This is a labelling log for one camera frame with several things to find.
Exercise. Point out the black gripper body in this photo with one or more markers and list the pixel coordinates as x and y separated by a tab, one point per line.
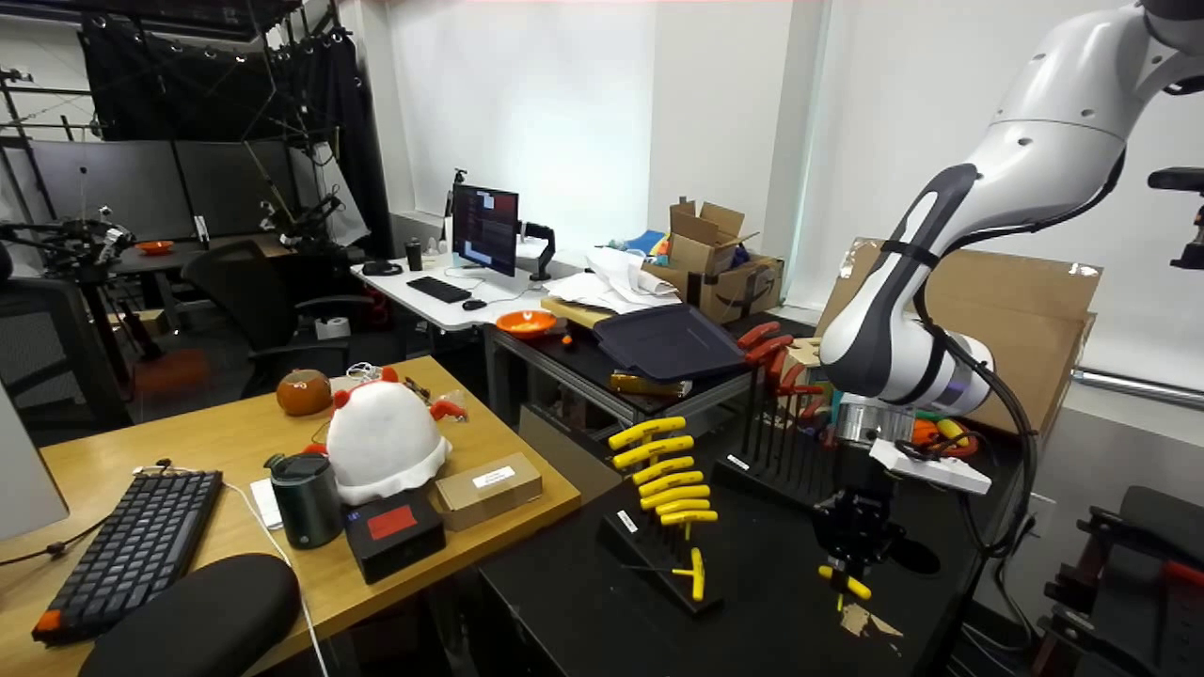
854	500

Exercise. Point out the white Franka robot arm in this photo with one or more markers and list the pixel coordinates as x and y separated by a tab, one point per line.
1056	150

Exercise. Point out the black stand holding yellow wrenches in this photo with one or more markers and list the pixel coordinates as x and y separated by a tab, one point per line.
644	550

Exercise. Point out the torn beige paper scrap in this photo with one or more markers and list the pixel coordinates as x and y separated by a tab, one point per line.
862	616

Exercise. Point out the orange toy fruit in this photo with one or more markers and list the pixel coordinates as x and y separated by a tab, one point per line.
925	433

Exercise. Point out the red toy bowl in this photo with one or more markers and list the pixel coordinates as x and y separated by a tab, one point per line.
946	451

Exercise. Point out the yellow toy banana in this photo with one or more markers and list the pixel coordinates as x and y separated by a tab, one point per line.
959	428

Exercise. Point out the black orange bar clamp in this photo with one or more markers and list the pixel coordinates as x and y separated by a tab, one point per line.
1148	511
1078	626

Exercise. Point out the yellow black hand tool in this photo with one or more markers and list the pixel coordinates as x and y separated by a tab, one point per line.
644	383

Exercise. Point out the dark blue bin lid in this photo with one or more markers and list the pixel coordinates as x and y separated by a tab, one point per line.
673	339

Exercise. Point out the large brown cardboard sheet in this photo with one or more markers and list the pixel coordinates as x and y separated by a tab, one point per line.
1056	339

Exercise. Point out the open brown cardboard box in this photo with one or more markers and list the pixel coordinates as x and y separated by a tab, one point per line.
718	257

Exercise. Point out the metal shelf cart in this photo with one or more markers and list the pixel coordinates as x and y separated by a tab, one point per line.
567	377

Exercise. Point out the white paper sheets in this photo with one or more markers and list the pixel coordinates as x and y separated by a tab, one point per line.
614	283

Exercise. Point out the small brown cardboard box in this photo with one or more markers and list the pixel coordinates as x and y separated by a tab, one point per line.
488	487

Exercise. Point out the orange bowl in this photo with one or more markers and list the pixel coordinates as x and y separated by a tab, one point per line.
528	324

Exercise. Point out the black computer mouse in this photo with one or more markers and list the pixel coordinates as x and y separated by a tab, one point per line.
472	301

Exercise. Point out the black box red label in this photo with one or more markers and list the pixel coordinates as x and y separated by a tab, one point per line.
395	532

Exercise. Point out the black computer monitor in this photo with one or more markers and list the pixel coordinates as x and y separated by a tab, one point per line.
488	232

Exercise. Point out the white plush chicken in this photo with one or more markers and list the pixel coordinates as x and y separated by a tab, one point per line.
382	437

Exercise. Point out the small black keyboard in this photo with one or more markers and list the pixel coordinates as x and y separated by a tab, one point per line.
439	292

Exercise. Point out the white desk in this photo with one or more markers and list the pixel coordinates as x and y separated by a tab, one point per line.
399	295

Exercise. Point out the black cylinder speaker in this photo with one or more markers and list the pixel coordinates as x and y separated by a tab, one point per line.
308	500

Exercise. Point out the brown ball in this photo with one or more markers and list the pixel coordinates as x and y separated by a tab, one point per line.
304	393

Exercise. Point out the wooden desk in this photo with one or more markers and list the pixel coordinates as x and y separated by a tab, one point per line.
229	437

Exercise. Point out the black office chair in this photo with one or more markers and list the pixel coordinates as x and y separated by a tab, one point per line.
270	295

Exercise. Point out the black cushion pad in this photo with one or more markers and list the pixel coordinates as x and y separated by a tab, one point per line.
190	621

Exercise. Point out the black keyboard with orange key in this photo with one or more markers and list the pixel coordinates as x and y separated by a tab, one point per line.
135	550

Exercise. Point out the black curtain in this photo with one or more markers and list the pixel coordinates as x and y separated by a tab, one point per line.
229	75

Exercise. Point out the silver monitor edge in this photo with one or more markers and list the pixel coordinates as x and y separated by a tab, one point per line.
23	463

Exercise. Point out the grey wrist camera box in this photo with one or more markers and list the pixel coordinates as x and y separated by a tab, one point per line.
936	471

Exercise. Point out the black camera on mount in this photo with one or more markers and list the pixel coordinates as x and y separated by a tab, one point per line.
1187	181

